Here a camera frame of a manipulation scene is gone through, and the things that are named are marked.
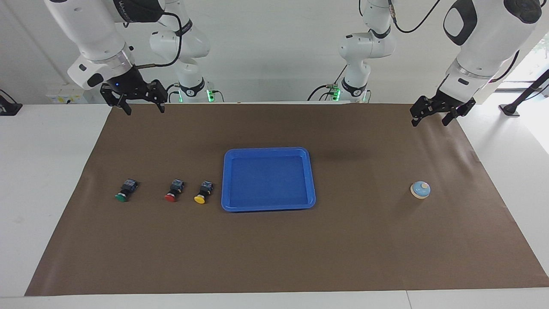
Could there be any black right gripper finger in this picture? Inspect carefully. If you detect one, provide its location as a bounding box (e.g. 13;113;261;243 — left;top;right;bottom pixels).
144;79;168;114
100;84;132;116

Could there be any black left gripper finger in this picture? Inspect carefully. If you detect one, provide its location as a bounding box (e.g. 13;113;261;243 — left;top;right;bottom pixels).
441;98;477;127
410;95;439;127

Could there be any light blue call bell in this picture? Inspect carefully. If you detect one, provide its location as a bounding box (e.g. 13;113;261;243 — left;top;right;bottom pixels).
410;181;431;200

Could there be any green push button switch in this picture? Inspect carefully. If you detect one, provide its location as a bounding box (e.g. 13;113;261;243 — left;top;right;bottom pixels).
115;179;139;203

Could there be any red push button switch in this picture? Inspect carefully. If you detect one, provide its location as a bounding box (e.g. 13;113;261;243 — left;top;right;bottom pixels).
165;179;185;203

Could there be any yellow push button switch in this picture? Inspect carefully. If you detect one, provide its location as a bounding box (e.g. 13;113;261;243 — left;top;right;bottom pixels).
194;180;214;204

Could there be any blue plastic tray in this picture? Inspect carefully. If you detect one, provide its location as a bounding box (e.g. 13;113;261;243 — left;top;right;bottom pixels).
221;147;316;212

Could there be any black tripod stand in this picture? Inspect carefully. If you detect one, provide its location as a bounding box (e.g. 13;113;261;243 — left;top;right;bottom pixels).
499;69;549;117

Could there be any brown table mat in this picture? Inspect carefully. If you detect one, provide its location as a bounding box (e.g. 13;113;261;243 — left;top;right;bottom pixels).
25;103;549;297

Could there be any white wall socket box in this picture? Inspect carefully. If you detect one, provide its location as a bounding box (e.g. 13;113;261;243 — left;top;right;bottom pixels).
46;86;93;104

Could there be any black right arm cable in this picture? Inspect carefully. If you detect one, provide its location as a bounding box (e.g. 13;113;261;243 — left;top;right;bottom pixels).
133;11;184;69

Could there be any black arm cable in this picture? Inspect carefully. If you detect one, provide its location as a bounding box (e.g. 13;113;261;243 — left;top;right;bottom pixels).
388;0;442;35
133;11;184;69

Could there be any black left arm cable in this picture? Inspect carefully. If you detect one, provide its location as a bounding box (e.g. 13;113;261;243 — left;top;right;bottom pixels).
388;0;442;35

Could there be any black clamp mount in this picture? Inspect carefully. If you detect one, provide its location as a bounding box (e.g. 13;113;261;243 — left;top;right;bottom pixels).
0;89;23;116

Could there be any black left base cable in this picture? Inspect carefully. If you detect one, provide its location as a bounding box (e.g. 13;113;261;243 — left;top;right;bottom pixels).
307;64;347;102

